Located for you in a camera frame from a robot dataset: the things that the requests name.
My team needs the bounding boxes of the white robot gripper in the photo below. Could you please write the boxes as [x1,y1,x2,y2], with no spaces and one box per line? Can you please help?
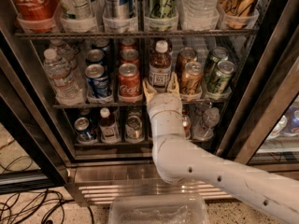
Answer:
[142,72,183,132]

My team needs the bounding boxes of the brown tea bottle white cap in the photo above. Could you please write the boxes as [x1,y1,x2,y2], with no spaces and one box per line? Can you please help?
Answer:
[149,40,172,92]

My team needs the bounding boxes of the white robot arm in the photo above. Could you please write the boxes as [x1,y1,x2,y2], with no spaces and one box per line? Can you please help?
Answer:
[142,74,299,224]

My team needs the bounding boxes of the red can bottom shelf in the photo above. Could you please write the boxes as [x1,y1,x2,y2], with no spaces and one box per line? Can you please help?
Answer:
[182,115,192,139]

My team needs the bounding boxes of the silver can bottom shelf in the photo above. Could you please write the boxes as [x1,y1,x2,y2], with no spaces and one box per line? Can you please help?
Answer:
[125,116,144,142]

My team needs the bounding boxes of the water bottle bottom shelf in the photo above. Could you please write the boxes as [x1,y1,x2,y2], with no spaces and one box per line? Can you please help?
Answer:
[193,107,220,142]

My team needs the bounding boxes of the tea bottle bottom shelf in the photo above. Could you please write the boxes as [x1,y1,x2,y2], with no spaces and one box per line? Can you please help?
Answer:
[99,107,121,144]

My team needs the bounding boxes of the blue can bottom shelf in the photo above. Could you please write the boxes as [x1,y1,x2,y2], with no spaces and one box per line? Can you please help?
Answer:
[74,118,96,142]

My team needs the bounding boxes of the clear water bottle middle shelf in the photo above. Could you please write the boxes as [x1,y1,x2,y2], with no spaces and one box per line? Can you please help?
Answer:
[43,49,85,105]

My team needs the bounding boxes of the fridge glass door right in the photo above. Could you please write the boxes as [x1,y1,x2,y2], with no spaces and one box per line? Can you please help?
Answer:
[222,0,299,173]

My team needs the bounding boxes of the large coca-cola can top shelf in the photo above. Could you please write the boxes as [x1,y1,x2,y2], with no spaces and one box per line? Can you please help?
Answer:
[12,0,59,33]

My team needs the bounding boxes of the bronze can front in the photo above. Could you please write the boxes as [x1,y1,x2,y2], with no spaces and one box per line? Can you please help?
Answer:
[179,62,204,95]

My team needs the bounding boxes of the bronze can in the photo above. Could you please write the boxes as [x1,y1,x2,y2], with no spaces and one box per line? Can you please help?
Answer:
[179,62,204,95]
[175,47,197,78]

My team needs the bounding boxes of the red coca-cola can front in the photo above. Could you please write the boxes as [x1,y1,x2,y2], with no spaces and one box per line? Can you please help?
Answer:
[118,63,142,102]

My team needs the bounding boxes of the bronze can rear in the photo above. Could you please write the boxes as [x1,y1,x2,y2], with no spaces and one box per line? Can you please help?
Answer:
[175,47,197,78]

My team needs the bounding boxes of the green can front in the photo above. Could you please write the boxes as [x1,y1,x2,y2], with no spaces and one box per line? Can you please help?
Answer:
[207,61,235,94]

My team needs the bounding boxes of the green can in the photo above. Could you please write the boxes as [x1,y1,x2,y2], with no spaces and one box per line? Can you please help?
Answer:
[207,61,235,94]
[204,47,229,83]

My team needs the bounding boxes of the blue soda can front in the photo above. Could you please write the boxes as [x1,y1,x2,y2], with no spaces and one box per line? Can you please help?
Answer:
[85,63,111,98]

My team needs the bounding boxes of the blue soda can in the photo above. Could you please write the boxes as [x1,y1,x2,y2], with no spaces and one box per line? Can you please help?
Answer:
[85,63,111,98]
[86,49,105,65]

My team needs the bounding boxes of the green can rear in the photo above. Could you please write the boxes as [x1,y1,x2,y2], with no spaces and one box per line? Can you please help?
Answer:
[204,47,229,83]

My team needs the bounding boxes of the clear plastic bin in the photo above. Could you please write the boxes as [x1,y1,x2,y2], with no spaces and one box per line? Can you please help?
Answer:
[108,194,210,224]

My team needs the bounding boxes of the middle wire shelf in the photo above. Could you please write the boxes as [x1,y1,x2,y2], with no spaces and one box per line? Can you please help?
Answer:
[52,98,228,108]

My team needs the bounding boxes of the wire shelf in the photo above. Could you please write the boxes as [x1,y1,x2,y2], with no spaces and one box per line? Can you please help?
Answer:
[52,98,228,108]
[15,29,258,40]

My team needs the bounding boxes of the top wire shelf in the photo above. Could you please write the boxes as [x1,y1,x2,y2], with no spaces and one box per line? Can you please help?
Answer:
[15,29,258,40]

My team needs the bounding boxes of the black cables on floor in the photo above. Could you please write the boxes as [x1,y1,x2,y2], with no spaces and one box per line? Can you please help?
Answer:
[0,137,95,224]

